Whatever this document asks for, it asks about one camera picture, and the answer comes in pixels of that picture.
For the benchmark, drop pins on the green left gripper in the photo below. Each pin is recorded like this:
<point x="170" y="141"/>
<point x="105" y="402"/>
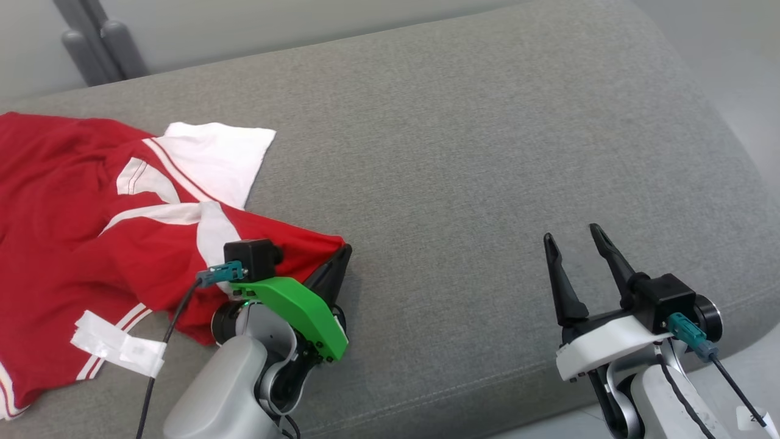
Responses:
<point x="304" y="311"/>

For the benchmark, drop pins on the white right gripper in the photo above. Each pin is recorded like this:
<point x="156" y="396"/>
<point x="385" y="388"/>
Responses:
<point x="603" y="347"/>

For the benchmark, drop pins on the red basketball jersey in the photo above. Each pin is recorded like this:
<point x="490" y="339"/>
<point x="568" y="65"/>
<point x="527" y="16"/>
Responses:
<point x="61" y="244"/>

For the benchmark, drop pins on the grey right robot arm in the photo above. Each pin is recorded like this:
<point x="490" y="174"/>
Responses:
<point x="658" y="402"/>

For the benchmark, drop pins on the grey fabric sofa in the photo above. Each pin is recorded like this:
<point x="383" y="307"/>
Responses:
<point x="457" y="152"/>

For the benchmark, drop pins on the grey metal stand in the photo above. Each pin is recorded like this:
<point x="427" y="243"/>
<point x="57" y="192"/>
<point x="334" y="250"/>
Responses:
<point x="116" y="49"/>

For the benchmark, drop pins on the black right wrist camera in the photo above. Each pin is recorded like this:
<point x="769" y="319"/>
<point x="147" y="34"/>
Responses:
<point x="667" y="302"/>

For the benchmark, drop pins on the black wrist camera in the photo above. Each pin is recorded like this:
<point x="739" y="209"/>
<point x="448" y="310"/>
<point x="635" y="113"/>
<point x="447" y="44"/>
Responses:
<point x="250" y="259"/>
<point x="667" y="302"/>

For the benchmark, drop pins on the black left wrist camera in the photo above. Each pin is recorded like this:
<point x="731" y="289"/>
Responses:
<point x="250" y="259"/>

